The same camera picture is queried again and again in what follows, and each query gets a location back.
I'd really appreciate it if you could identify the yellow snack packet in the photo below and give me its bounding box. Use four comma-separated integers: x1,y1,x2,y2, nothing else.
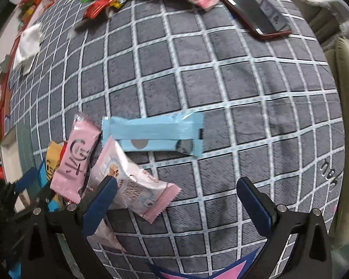
37,140,68,213

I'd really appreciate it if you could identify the grey checkered blanket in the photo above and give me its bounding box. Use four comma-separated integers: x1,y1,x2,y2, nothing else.
4,0,344,278

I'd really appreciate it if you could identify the light blue snack bar wrapper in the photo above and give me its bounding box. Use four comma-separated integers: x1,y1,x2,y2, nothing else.
101,112,204,157

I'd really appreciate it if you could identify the small pink packet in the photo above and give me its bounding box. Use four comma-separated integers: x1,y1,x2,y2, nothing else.
87,219,126,252

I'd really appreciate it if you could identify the pink snack bar wrapper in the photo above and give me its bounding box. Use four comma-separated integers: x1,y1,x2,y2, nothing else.
50,113,101,203

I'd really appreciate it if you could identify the pale pink biscuit packet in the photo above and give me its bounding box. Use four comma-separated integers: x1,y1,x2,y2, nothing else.
87,137,181,224

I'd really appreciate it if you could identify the white tissue cloth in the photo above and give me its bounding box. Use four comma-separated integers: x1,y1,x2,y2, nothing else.
13,23,44,74

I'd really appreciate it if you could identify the red snack packet in pile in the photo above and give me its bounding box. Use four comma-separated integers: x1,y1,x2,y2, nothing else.
82,0,122,20

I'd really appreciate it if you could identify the dark red smartphone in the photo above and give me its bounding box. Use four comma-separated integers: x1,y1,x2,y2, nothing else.
222,0,292,41

